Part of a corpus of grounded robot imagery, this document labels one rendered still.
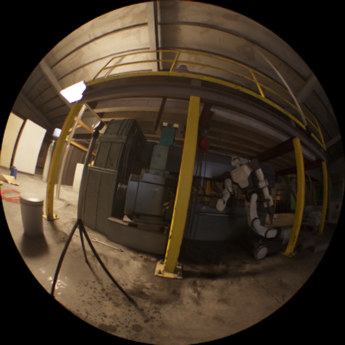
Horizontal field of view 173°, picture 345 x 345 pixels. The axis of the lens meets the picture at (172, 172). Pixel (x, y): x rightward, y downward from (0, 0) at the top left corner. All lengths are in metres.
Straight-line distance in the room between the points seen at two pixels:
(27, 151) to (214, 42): 7.89
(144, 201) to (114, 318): 1.06
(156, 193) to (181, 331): 1.18
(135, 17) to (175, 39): 1.75
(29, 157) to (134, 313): 5.88
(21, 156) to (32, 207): 4.71
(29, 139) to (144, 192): 5.55
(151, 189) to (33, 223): 1.31
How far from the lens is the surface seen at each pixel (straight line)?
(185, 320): 0.84
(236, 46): 5.04
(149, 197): 1.18
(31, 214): 1.34
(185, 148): 0.90
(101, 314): 0.82
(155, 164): 1.90
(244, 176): 1.45
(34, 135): 6.05
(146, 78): 1.67
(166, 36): 4.93
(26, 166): 6.01
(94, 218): 1.67
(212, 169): 1.93
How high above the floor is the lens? 0.74
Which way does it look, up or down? 9 degrees up
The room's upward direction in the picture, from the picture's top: 9 degrees clockwise
